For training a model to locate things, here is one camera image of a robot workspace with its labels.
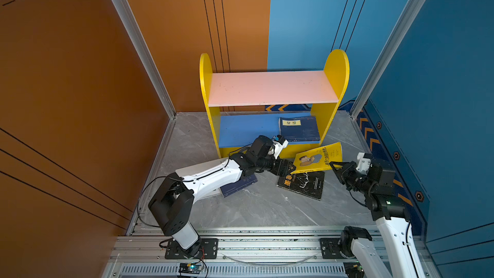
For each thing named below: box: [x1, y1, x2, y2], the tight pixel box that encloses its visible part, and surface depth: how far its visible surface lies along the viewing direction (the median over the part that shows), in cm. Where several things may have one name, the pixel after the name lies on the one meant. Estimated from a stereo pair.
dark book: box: [276, 171, 325, 201], surface depth 91 cm
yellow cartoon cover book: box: [290, 142, 343, 175], surface depth 82 cm
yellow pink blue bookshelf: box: [199, 49, 350, 158], surface depth 80 cm
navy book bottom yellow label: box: [219, 173, 258, 198], surface depth 88 cm
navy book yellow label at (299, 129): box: [279, 115, 321, 142], surface depth 94 cm
